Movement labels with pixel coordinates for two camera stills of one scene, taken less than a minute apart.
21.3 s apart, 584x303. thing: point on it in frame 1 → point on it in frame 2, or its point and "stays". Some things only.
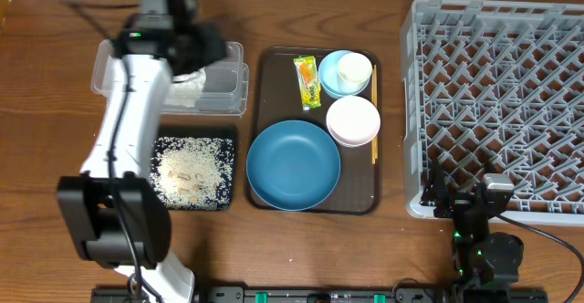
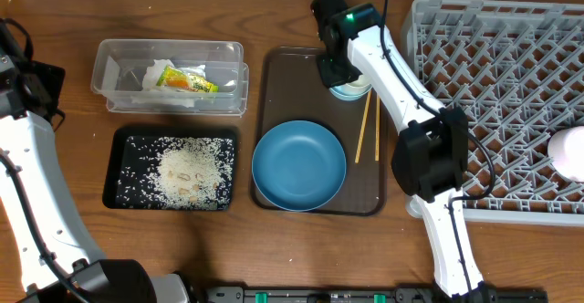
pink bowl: x=352 y=120 → x=566 y=152
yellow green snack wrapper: x=308 y=80 → x=174 y=78
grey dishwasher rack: x=495 y=87 stays
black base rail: x=344 y=295 stays
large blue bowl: x=293 y=165 stays
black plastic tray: x=195 y=166 stays
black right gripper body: x=461 y=203 → x=338 y=71
